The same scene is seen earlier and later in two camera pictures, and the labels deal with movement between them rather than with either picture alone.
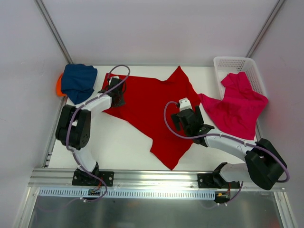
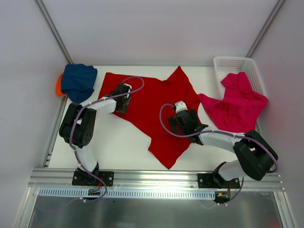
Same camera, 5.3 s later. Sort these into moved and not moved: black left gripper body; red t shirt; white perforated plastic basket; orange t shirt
Moved: black left gripper body
Not moved: orange t shirt; white perforated plastic basket; red t shirt
